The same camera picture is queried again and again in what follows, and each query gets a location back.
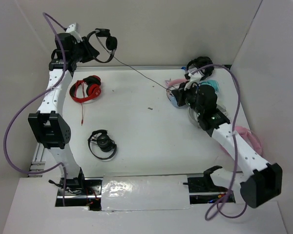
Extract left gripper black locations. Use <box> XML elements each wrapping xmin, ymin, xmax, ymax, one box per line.
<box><xmin>71</xmin><ymin>36</ymin><xmax>101</xmax><ymax>63</ymax></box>

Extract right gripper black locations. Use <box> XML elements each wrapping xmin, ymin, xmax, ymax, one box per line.
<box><xmin>171</xmin><ymin>80</ymin><xmax>204</xmax><ymax>115</ymax></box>

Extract black wired headphones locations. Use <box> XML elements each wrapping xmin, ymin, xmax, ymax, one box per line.
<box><xmin>86</xmin><ymin>29</ymin><xmax>174</xmax><ymax>93</ymax></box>

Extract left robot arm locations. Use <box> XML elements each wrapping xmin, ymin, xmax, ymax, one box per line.
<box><xmin>28</xmin><ymin>32</ymin><xmax>92</xmax><ymax>195</ymax></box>

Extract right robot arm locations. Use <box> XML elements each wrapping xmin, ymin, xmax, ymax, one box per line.
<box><xmin>168</xmin><ymin>83</ymin><xmax>283</xmax><ymax>209</ymax></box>

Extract pink blue cat-ear headphones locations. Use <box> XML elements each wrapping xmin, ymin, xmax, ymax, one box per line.
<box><xmin>165</xmin><ymin>78</ymin><xmax>188</xmax><ymax>108</ymax></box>

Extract grey white headphones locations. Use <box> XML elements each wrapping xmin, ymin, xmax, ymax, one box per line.
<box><xmin>188</xmin><ymin>103</ymin><xmax>229</xmax><ymax>129</ymax></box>

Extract teal white headphones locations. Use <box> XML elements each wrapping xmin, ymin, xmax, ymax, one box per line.
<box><xmin>201</xmin><ymin>80</ymin><xmax>219</xmax><ymax>93</ymax></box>

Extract red black headphones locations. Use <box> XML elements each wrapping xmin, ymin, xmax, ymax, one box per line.
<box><xmin>69</xmin><ymin>75</ymin><xmax>102</xmax><ymax>125</ymax></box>

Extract black headphones at back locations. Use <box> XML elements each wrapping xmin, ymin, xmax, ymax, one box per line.
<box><xmin>185</xmin><ymin>57</ymin><xmax>214</xmax><ymax>80</ymax></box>

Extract small black folded headphones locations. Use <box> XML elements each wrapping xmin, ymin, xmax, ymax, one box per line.
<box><xmin>87</xmin><ymin>130</ymin><xmax>117</xmax><ymax>161</ymax></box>

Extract glossy white tape sheet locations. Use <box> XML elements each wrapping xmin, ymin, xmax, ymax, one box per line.
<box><xmin>101</xmin><ymin>175</ymin><xmax>190</xmax><ymax>212</ymax></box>

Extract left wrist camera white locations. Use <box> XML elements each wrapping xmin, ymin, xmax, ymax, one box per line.
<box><xmin>65</xmin><ymin>22</ymin><xmax>83</xmax><ymax>43</ymax></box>

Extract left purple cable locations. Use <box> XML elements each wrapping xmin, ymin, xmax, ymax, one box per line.
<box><xmin>2</xmin><ymin>13</ymin><xmax>69</xmax><ymax>208</ymax></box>

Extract purple cable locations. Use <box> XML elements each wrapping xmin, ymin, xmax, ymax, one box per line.
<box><xmin>2</xmin><ymin>13</ymin><xmax>69</xmax><ymax>208</ymax></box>
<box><xmin>191</xmin><ymin>63</ymin><xmax>249</xmax><ymax>221</ymax></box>

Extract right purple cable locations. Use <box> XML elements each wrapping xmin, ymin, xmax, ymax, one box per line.
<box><xmin>191</xmin><ymin>63</ymin><xmax>249</xmax><ymax>221</ymax></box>

